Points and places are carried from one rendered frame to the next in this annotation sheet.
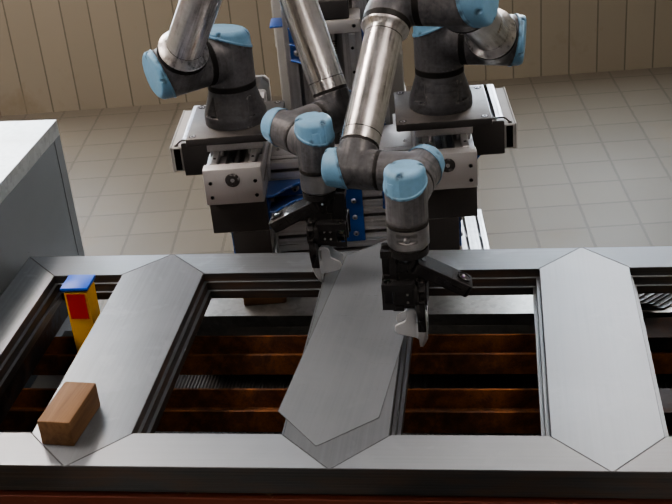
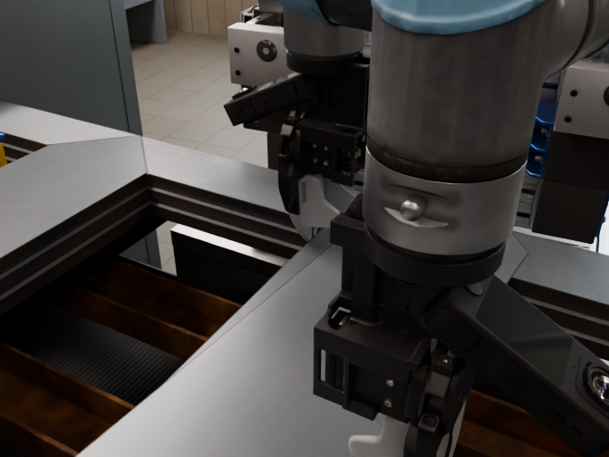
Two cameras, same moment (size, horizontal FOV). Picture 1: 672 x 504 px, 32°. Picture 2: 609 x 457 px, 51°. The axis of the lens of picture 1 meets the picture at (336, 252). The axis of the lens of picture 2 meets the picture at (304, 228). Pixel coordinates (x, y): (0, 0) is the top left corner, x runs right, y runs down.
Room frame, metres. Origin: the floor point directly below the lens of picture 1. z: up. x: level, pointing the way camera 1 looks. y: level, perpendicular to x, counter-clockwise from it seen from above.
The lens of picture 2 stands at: (1.55, -0.16, 1.25)
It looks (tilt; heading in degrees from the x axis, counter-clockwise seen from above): 32 degrees down; 20
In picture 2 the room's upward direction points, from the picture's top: straight up
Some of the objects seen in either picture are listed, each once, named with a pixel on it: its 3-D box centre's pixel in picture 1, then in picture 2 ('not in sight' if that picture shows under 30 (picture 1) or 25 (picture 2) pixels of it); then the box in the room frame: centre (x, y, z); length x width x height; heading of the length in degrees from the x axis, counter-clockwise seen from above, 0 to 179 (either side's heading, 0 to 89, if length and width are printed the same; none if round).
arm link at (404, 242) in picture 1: (408, 235); (437, 192); (1.83, -0.13, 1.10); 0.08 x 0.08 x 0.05
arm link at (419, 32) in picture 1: (441, 37); not in sight; (2.61, -0.29, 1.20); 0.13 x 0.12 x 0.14; 69
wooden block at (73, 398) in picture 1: (69, 413); not in sight; (1.67, 0.49, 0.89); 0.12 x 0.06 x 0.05; 166
